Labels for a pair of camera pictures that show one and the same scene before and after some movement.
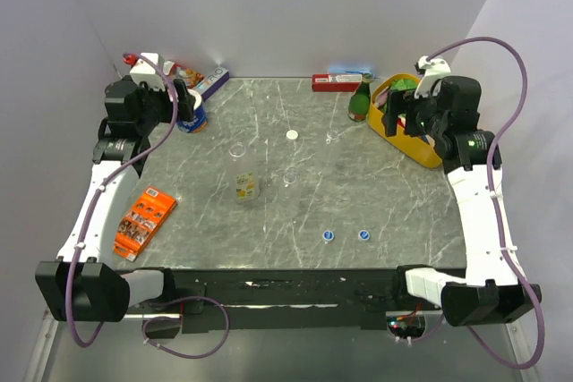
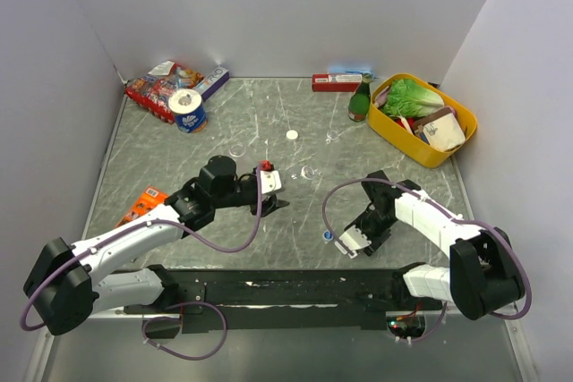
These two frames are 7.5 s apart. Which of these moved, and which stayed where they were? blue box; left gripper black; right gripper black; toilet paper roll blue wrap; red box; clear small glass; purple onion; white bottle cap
Moved: clear small glass; right gripper black; left gripper black
Stayed: white bottle cap; toilet paper roll blue wrap; blue box; purple onion; red box
